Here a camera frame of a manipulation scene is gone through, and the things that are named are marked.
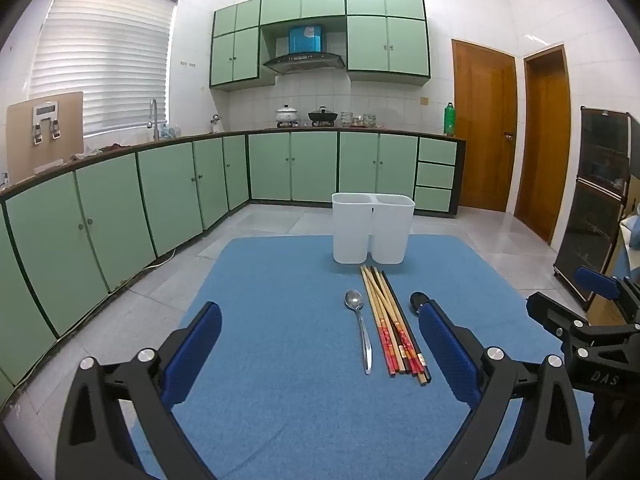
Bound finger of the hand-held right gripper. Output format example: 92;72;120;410
574;266;623;301
525;292;591;341

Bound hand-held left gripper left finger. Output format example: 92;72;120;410
56;301;223;480

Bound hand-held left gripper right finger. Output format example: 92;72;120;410
417;301;588;480

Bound bundle of chopsticks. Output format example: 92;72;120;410
360;265;432;387

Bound silver metal spoon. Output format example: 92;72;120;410
344;289;373;375

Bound white twin-compartment utensil holder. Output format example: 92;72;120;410
331;192;416;265

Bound cardboard box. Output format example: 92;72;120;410
585;175;640;326

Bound light blue cloth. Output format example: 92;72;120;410
620;200;640;252

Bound black glass-front cabinet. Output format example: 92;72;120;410
552;106;640;311

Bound blue table mat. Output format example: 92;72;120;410
127;235;596;480

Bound plain wooden door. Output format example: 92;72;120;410
514;44;572;247

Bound green base kitchen cabinets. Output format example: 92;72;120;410
0;130;467;401

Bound dark cloth on counter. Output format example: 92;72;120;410
87;143;134;157

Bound dark kitchen countertop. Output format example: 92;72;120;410
0;127;467;202

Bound black wok with lid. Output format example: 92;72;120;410
307;106;340;127

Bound wooden board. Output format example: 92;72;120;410
6;91;85;185

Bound black range hood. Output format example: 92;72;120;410
262;52;346;76

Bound white window blind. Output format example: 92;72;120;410
27;0;179;137

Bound blue hood chimney cover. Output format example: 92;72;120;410
288;25;323;55

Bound white floor cable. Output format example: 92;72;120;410
114;247;177;292

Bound wooden door with handle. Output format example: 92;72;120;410
451;38;518;213

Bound green wall cabinets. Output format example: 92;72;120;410
209;0;432;92

